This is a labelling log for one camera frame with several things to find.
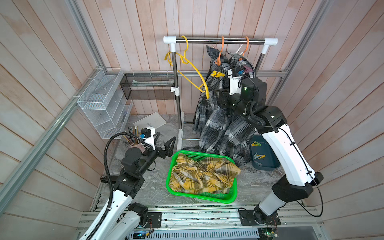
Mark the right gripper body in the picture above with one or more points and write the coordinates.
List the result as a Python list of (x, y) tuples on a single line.
[(229, 103)]

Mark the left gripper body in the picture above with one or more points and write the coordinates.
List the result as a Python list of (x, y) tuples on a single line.
[(153, 154)]

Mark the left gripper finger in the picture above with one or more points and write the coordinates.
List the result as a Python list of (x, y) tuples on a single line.
[(169, 147), (157, 139)]

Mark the grey plaid shirt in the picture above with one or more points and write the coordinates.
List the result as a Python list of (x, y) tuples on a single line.
[(228, 134), (205, 105)]

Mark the yellow clothespin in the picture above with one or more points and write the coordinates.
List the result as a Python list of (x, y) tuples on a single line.
[(216, 74), (255, 144)]

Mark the yellow plaid shirt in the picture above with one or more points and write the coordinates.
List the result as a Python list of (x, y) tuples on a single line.
[(209, 175)]

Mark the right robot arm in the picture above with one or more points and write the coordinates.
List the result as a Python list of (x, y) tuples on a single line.
[(246, 97)]

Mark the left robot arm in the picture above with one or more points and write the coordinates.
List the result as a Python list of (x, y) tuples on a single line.
[(121, 215)]

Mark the pink pencil cup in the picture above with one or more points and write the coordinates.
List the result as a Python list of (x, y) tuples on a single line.
[(133, 142)]

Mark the pink clothespin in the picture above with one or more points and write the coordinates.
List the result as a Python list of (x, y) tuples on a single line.
[(249, 70)]

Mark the yellow clothespin in tray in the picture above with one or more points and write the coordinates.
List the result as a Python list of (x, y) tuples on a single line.
[(255, 144)]

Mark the black mesh shelf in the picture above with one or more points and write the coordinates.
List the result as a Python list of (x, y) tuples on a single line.
[(147, 88)]

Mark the metal clothes rack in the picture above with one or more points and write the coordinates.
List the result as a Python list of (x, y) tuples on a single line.
[(173, 41)]

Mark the dark teal tray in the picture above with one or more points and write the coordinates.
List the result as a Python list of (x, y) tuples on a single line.
[(270, 162)]

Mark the green plastic basket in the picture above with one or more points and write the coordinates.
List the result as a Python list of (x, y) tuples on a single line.
[(219, 198)]

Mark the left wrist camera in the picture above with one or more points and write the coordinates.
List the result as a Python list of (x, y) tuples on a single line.
[(147, 135)]

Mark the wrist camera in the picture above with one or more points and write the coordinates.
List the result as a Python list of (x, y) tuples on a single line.
[(147, 135), (235, 76)]

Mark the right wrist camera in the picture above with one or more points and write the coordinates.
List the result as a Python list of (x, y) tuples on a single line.
[(235, 76)]

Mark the white wire shelf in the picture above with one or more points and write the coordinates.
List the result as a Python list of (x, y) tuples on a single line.
[(104, 102)]

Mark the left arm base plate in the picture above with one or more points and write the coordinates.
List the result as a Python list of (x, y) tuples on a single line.
[(150, 220)]

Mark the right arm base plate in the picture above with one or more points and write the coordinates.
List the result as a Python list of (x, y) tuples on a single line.
[(258, 218)]

